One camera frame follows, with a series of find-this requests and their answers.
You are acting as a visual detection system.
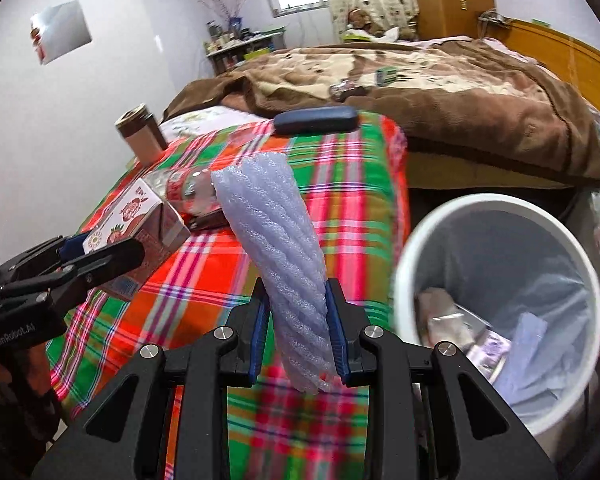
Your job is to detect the small green box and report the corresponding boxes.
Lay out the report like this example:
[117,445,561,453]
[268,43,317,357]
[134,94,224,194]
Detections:
[375,66,399,87]

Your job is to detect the vase with dry branches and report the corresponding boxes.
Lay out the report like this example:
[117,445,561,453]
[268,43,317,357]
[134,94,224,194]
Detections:
[200,0,248,30]

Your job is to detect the plaid colourful tablecloth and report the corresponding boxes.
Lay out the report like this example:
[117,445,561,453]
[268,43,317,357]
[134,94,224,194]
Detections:
[46,112,410,479]

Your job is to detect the brown snack wrapper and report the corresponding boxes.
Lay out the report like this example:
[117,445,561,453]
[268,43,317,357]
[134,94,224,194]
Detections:
[186,208,228,233]

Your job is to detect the silver wall panel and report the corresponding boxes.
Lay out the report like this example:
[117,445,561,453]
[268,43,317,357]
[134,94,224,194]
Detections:
[30,0,92,65]

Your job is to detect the brown teddy bear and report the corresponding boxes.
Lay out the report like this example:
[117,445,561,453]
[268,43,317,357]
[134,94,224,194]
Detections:
[348,8,385,37]

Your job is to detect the white round trash bin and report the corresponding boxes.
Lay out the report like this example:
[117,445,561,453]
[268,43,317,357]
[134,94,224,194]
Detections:
[393,193,600,460]

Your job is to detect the dark blue glasses case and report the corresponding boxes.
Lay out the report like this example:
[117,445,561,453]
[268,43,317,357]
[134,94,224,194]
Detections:
[273,106,360,136]

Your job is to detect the wooden bed headboard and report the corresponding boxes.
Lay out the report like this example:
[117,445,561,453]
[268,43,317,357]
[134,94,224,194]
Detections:
[486,20,600,110]

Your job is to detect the clear cola bottle red label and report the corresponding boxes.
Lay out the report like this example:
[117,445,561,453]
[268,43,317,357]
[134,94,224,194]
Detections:
[143,166,218,217]

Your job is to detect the brown patterned blanket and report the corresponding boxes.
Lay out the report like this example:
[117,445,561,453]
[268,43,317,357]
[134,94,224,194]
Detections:
[163,40,600,188]

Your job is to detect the strawberry milk carton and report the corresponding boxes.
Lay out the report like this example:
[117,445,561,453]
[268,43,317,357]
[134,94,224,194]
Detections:
[83,178,190,301]

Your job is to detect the pink brown travel mug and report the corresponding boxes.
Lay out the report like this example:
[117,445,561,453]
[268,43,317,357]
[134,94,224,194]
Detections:
[114,104,169,167]

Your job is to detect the cluttered side shelf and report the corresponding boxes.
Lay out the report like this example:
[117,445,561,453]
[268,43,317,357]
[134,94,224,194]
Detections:
[207,27,286,75]

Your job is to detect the white foam net sleeve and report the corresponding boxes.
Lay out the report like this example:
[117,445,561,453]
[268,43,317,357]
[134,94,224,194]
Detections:
[211,152,336,394]

